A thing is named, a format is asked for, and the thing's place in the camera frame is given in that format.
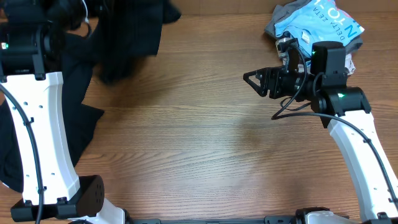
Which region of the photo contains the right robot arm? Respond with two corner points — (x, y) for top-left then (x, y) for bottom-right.
(243, 41), (397, 223)

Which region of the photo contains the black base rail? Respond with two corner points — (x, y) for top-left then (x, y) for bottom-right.
(127, 215), (295, 224)

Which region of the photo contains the black shirt left pile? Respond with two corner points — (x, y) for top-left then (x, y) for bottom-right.
(1, 34), (104, 193)

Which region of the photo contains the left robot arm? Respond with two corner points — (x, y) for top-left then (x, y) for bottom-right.
(1, 1), (130, 223)

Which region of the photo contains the black t-shirt with logo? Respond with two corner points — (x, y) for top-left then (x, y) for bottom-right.
(62, 0), (182, 84)

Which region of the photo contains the beige folded garment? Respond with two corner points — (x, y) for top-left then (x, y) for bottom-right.
(275, 38), (356, 76)

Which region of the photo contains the light blue printed t-shirt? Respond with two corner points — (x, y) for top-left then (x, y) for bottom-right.
(274, 0), (365, 47)

